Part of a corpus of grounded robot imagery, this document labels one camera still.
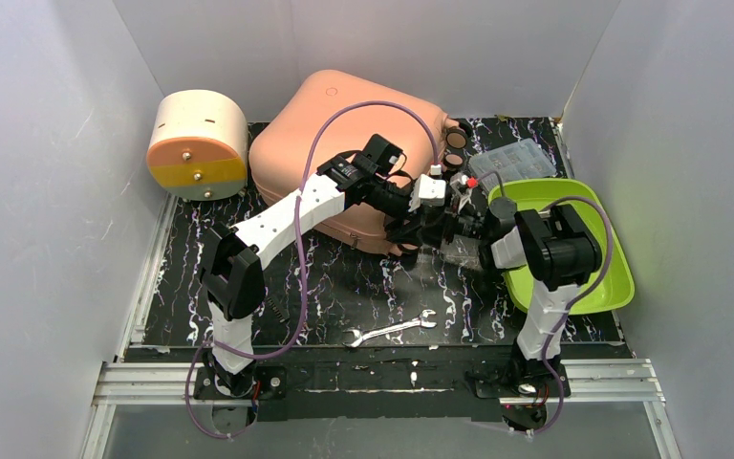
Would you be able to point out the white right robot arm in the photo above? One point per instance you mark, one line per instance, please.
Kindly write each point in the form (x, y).
(539, 338)

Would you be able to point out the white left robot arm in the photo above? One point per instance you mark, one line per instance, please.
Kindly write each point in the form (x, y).
(232, 270)

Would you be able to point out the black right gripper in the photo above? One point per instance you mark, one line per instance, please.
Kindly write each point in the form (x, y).
(464, 228)

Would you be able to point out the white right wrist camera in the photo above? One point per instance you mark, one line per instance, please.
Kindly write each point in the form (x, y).
(462, 187)

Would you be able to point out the black spring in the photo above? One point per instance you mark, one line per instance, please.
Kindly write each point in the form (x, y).
(279, 310)

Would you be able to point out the aluminium frame rail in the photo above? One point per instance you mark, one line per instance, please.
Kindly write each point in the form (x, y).
(139, 406)

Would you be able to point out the silver open-end wrench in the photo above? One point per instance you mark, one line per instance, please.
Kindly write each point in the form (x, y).
(425, 319)

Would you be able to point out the green plastic tray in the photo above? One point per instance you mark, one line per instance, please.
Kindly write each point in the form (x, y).
(565, 243)

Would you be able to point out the pink hard-shell suitcase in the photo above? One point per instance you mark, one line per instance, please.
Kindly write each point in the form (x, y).
(334, 112)

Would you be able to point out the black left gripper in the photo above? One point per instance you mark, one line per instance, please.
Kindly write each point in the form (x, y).
(414, 227)

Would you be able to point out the cream cylindrical drum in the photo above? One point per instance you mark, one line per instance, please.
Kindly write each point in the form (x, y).
(198, 149)

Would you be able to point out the clear plastic screw box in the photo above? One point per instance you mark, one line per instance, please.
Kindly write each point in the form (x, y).
(516, 161)

